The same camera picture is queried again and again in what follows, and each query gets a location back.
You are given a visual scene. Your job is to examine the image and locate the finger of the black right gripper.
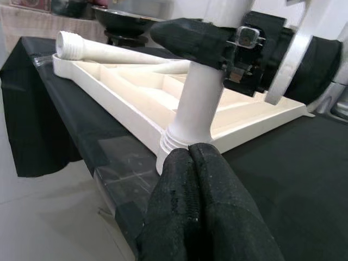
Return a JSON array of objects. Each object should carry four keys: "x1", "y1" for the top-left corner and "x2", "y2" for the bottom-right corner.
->
[{"x1": 150, "y1": 17, "x2": 237, "y2": 70}]

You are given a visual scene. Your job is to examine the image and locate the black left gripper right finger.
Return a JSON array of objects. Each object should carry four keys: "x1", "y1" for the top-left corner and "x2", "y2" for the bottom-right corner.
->
[{"x1": 189, "y1": 143, "x2": 285, "y2": 261}]

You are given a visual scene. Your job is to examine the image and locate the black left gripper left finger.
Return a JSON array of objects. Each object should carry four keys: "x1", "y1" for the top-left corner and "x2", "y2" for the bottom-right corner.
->
[{"x1": 135, "y1": 148, "x2": 202, "y2": 261}]

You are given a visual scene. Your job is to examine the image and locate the white plastic children table top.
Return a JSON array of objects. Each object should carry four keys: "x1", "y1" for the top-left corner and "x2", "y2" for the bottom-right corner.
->
[{"x1": 51, "y1": 53, "x2": 316, "y2": 175}]

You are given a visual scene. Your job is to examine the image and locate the black round stool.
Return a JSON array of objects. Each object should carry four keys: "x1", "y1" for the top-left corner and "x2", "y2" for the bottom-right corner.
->
[{"x1": 104, "y1": 29, "x2": 150, "y2": 47}]

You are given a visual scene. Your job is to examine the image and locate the black tablecloth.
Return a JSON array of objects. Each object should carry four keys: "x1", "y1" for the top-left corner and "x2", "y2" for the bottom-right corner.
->
[{"x1": 0, "y1": 36, "x2": 348, "y2": 261}]

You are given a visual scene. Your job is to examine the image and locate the black bag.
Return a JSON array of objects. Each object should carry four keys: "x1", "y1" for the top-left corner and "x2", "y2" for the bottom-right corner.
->
[{"x1": 50, "y1": 0, "x2": 95, "y2": 20}]

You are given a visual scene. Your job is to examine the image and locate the red printed box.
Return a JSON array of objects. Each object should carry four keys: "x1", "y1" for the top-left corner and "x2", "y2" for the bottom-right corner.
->
[{"x1": 8, "y1": 0, "x2": 52, "y2": 11}]

